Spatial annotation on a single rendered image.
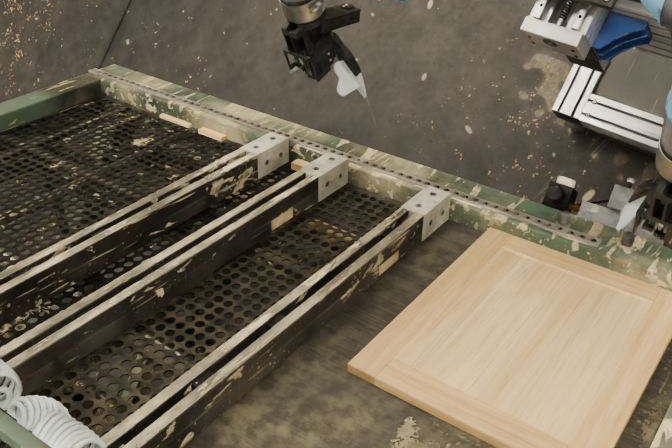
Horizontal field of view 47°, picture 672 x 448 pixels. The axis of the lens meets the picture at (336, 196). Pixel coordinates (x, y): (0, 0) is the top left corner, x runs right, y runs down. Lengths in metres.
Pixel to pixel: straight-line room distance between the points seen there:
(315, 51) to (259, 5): 2.06
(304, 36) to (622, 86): 1.37
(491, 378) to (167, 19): 2.73
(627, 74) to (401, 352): 1.39
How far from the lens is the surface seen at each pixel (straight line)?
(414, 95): 2.93
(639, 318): 1.60
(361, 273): 1.52
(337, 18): 1.41
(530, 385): 1.38
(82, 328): 1.43
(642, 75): 2.52
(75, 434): 1.02
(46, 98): 2.43
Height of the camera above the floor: 2.58
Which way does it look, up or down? 60 degrees down
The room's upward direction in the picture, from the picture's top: 69 degrees counter-clockwise
